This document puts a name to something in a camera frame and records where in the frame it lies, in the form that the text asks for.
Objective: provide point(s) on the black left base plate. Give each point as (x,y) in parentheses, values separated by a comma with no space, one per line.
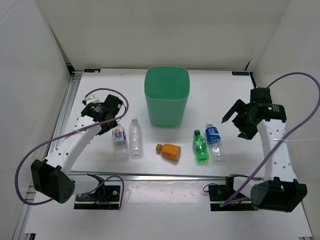
(97,197)

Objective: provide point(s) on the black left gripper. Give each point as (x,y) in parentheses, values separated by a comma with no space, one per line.
(101,132)

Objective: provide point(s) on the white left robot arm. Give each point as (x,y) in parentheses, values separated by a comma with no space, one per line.
(51,175)

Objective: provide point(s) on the aluminium left frame rail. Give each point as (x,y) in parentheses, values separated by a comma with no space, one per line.
(68,100)

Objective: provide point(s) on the clear bottle orange blue label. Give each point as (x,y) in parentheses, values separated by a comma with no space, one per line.
(121,148)

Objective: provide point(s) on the clear tall plastic bottle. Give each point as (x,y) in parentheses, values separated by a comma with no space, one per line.
(135,139)

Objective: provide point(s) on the aluminium front rail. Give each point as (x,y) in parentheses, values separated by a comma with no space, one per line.
(151,177)

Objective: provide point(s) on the green plastic bin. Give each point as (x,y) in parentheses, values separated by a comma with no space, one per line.
(166,90)

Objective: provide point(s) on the green soda bottle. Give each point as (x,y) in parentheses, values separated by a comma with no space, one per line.
(200,148)

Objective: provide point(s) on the orange juice bottle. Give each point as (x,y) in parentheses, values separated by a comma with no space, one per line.
(170,151)

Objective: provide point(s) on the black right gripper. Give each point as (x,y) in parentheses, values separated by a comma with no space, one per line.
(239,107)

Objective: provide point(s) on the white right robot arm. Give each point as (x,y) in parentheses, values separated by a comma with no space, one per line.
(273,185)

